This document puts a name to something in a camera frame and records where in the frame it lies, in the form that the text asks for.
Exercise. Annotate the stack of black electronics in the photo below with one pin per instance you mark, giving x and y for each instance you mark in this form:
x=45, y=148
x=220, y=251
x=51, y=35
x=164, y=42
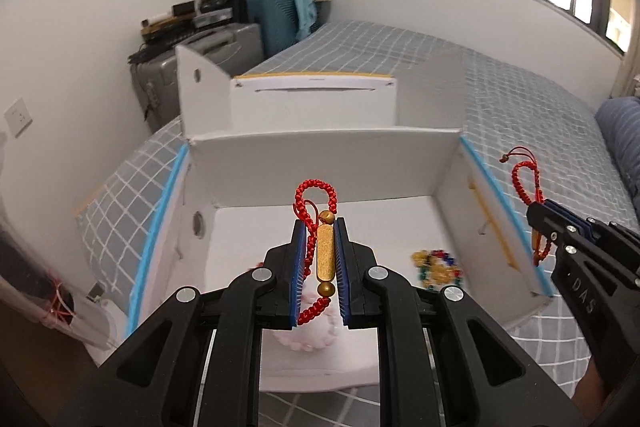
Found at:
x=200, y=17

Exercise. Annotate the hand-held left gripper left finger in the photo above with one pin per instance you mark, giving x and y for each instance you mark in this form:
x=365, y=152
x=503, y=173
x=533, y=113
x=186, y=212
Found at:
x=299, y=267

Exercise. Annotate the grey suitcase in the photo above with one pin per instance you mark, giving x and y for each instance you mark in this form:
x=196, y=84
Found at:
x=200, y=52

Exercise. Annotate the white cardboard box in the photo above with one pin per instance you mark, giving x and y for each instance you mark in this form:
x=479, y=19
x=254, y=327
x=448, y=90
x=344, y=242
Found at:
x=325, y=157

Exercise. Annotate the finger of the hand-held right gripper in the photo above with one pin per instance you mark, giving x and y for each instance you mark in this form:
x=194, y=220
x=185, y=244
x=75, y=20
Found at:
x=540, y=219
x=575, y=219

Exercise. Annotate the teal cloth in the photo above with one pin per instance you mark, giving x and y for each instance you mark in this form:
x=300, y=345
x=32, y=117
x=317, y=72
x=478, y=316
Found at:
x=305, y=9

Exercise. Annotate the blue suitcase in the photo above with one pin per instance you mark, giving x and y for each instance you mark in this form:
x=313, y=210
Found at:
x=272, y=22

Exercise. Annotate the blue pillow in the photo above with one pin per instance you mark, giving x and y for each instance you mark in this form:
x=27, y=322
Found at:
x=622, y=147

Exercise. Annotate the white wall socket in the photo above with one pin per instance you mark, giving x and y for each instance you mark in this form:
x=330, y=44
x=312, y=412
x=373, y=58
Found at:
x=19, y=117

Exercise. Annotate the person's right forearm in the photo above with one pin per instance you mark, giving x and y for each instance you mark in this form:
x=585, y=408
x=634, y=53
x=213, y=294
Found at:
x=592, y=397

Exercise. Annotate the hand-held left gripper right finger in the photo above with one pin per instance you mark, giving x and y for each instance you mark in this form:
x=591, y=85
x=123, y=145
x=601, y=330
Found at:
x=342, y=267

